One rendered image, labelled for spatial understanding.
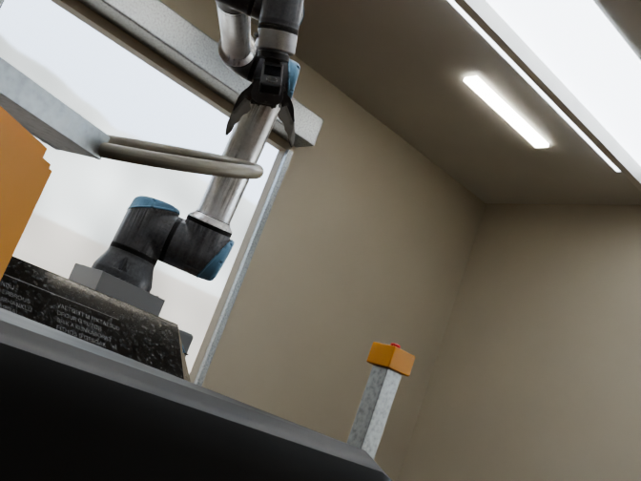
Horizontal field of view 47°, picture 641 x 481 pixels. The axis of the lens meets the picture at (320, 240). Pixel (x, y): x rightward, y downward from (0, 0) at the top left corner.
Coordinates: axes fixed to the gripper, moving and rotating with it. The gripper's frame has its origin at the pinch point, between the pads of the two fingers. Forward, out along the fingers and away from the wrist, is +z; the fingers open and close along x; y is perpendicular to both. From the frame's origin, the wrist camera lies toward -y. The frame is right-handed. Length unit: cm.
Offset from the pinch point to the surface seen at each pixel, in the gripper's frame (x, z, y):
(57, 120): 36.1, 2.2, -31.6
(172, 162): 16.2, 6.5, -23.1
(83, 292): 22, 24, -64
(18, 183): 8, 0, -150
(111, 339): 17, 29, -67
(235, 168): 4.2, 5.9, -15.7
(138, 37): 105, -62, 482
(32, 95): 39, -1, -37
